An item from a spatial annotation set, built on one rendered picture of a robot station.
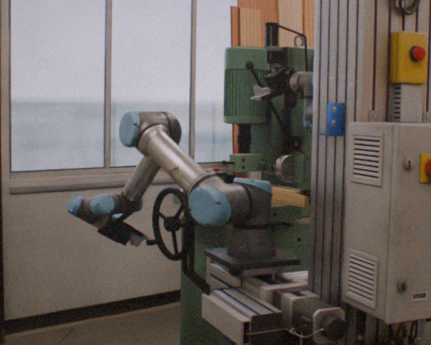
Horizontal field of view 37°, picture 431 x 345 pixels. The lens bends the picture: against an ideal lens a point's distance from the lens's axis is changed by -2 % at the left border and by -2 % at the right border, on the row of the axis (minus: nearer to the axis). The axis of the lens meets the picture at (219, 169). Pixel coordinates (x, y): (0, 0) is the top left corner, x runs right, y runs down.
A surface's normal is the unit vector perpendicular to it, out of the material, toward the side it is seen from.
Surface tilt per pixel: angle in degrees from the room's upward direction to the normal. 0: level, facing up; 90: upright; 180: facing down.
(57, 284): 90
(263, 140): 90
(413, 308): 88
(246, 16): 86
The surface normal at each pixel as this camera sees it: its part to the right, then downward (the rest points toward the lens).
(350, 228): -0.92, 0.02
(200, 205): -0.64, 0.12
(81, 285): 0.62, 0.08
